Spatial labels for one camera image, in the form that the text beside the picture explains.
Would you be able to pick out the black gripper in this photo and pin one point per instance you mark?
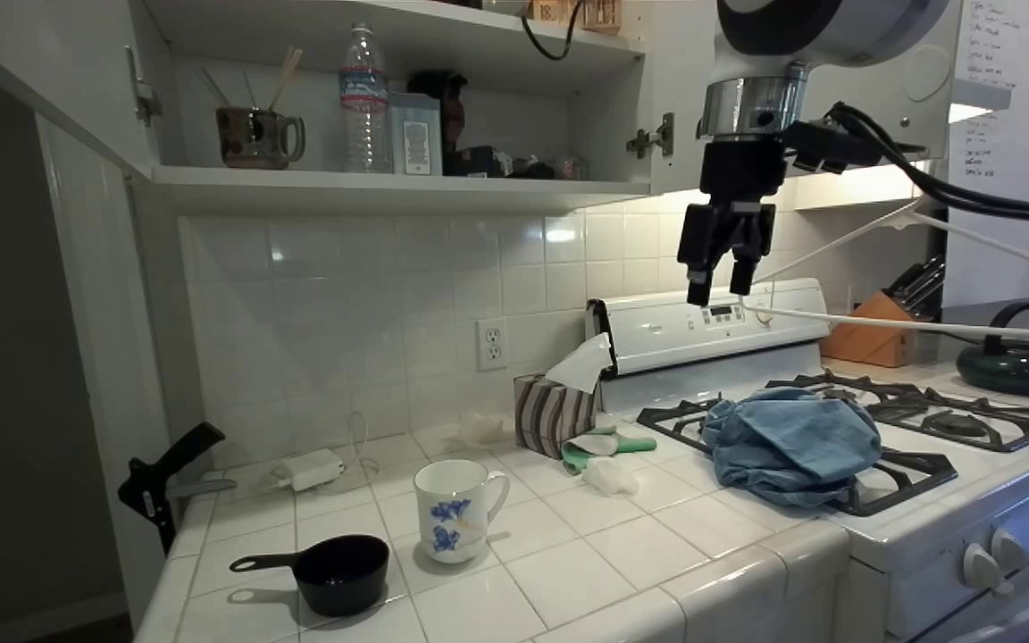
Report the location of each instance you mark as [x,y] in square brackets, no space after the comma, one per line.
[737,181]

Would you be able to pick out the dark green coffee packet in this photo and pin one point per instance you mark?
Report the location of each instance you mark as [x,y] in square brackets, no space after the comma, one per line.
[452,120]

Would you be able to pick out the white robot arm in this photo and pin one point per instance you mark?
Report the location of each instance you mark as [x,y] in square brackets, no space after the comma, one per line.
[850,29]

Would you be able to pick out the white gas stove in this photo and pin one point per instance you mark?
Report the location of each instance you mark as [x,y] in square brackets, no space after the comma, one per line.
[681,327]

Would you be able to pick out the black stove grate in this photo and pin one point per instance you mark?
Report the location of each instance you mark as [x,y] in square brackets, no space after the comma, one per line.
[965,423]
[677,423]

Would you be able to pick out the wooden knife block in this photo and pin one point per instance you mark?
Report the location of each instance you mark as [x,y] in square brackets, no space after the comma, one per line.
[867,342]

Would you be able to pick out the metal cupboard door knob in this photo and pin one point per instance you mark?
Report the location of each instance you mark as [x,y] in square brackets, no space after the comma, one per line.
[656,136]

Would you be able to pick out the white range hood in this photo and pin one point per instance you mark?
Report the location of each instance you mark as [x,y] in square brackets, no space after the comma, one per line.
[858,192]

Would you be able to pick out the white paper napkin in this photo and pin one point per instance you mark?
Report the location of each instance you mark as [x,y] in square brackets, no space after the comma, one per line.
[579,362]

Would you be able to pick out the blue cloth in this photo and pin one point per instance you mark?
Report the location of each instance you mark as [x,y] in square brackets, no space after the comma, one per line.
[794,441]

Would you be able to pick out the white plastic clothes hanger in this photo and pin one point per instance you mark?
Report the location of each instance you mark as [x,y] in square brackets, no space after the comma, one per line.
[894,323]

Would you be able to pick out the green cloth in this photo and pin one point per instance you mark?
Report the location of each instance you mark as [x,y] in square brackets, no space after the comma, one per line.
[635,447]

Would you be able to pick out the crumpled clear plastic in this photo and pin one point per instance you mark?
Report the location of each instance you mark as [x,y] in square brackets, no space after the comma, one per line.
[609,475]

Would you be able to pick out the brown cardboard box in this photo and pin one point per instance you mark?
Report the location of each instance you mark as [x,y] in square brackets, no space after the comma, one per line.
[600,14]

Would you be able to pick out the black kettle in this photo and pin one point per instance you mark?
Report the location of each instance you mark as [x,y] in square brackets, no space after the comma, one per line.
[1021,362]

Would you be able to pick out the light blue box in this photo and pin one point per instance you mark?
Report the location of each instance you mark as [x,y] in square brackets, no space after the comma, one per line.
[418,136]

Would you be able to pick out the white mug blue flowers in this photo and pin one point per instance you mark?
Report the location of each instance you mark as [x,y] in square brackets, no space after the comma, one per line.
[452,513]

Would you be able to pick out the grey stove knob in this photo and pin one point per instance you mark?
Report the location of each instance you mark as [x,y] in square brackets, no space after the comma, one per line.
[1012,553]
[980,568]

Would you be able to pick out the clear plastic water bottle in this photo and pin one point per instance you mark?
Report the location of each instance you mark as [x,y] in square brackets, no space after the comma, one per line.
[364,120]

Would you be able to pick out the black measuring cup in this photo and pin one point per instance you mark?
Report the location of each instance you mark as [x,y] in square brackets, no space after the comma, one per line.
[342,572]

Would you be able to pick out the wooden chopstick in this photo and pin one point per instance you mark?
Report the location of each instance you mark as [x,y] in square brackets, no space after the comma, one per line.
[287,73]

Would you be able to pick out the white wall outlet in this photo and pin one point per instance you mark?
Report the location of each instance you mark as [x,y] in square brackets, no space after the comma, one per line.
[491,343]

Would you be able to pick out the white wall cupboard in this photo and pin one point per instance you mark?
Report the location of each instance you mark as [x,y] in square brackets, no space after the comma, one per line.
[395,192]

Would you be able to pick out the black clamp mount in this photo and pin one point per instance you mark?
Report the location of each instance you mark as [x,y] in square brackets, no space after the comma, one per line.
[154,485]

